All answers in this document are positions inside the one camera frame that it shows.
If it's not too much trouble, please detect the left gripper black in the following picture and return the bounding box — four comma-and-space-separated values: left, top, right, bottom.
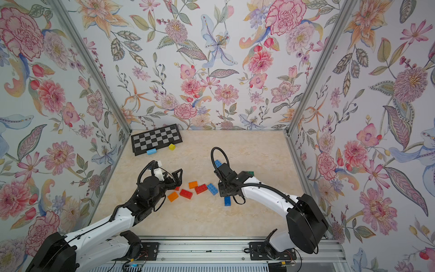
148, 167, 183, 208

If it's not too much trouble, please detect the light blue lego brick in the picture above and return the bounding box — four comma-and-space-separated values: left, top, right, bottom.
224, 197, 231, 207

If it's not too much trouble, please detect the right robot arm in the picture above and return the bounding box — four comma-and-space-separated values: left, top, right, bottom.
213, 162, 329, 257

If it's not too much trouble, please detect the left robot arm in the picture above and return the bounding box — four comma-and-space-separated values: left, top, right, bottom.
26, 160, 183, 272

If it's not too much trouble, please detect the long blue lego brick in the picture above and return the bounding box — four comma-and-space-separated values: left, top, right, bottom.
214, 160, 222, 168

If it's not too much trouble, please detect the orange lego brick lower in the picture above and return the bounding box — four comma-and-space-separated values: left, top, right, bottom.
167, 192, 179, 202

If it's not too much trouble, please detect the small orange lego brick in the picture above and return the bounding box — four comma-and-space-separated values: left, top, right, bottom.
189, 181, 199, 190

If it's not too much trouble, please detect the red lego brick middle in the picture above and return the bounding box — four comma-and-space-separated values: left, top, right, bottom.
194, 184, 208, 194

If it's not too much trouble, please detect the red lego brick lower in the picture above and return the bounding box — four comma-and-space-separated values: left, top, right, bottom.
180, 189, 193, 199

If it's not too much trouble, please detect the light blue cylinder block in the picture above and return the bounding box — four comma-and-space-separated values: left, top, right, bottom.
146, 148, 157, 155

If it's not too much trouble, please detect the black grey chessboard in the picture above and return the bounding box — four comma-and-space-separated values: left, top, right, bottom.
131, 124, 182, 156

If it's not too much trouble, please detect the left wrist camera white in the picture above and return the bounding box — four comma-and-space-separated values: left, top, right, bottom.
152, 171, 164, 181

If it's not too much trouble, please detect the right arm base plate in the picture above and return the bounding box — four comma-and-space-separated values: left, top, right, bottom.
244, 242, 297, 261

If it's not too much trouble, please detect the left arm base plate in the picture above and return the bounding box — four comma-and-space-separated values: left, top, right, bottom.
111, 242, 160, 262

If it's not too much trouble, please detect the aluminium rail frame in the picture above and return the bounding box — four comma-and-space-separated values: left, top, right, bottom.
54, 219, 351, 272

